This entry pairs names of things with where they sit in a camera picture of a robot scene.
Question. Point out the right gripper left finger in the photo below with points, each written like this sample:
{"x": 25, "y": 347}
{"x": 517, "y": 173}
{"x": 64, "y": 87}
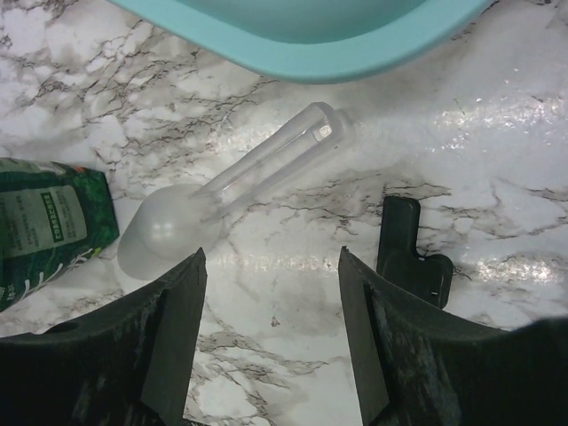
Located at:
{"x": 127, "y": 363}

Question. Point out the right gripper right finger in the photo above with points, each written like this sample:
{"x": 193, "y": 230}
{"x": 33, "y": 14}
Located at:
{"x": 415, "y": 364}

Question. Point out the teal white litter box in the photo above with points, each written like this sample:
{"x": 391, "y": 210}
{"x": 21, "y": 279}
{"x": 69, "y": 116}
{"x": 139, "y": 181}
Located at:
{"x": 311, "y": 41}

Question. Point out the green litter bag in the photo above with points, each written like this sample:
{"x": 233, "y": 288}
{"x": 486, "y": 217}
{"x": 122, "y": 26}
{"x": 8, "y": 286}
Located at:
{"x": 54, "y": 217}

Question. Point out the black bag clip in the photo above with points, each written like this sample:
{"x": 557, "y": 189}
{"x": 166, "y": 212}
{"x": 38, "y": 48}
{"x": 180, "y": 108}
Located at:
{"x": 399, "y": 262}

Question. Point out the clear plastic scoop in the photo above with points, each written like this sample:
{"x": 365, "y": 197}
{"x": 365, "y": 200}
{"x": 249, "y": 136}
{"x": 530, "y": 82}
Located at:
{"x": 173, "y": 222}

